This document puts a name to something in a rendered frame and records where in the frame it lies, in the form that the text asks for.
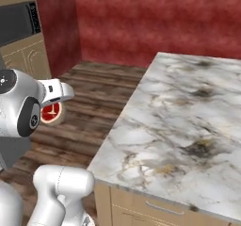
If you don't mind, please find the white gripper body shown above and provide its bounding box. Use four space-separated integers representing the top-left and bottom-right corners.
59 82 75 103

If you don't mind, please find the tan drawer front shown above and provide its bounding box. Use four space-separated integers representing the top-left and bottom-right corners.
110 186 233 226

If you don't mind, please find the tan cupboard run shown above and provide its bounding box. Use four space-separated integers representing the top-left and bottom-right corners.
0 0 53 80

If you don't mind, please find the red raw steak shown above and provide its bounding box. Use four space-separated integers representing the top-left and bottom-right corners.
40 101 64 126

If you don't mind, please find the black microwave oven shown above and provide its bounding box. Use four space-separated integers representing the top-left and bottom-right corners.
0 1 42 47

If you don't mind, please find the silver drawer handle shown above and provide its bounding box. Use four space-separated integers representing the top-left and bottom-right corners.
144 200 185 217

